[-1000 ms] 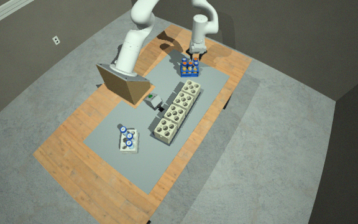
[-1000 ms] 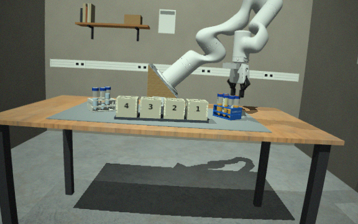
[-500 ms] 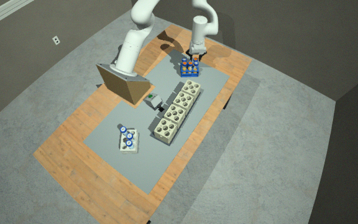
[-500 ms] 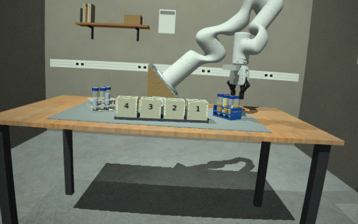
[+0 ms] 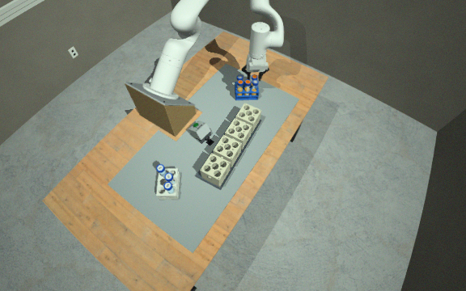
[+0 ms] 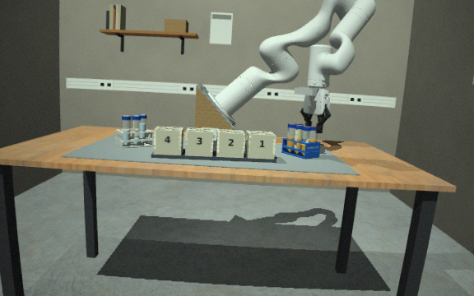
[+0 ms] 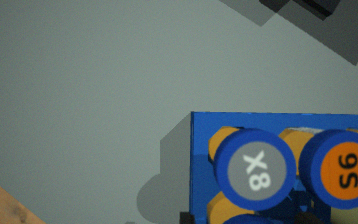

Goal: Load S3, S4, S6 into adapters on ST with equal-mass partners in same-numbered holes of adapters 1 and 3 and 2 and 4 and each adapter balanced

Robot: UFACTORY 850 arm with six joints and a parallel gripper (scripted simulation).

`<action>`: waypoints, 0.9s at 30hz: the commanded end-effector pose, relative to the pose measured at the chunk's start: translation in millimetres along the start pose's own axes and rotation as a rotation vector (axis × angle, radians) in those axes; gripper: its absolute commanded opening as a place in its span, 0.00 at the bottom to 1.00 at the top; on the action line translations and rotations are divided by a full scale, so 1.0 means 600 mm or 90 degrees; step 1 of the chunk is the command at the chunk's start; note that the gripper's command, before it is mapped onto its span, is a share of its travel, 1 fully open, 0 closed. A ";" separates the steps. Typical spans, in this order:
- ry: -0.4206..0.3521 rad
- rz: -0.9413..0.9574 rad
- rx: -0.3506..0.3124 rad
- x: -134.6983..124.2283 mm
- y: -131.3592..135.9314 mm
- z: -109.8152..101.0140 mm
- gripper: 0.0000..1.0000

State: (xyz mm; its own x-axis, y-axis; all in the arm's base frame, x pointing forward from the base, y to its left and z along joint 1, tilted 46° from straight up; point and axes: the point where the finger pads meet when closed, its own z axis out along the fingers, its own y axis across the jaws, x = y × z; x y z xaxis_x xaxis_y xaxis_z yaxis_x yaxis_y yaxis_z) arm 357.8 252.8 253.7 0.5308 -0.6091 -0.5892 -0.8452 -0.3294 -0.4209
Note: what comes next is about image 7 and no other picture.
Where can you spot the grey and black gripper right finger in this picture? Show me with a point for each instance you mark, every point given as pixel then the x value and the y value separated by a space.
pixel 306 218

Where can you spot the blue tube rack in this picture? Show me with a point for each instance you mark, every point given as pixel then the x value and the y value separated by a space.
pixel 203 186

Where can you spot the grey bench mat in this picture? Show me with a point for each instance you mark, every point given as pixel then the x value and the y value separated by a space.
pixel 96 95

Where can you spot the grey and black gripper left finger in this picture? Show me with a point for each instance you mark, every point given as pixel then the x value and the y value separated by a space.
pixel 186 218

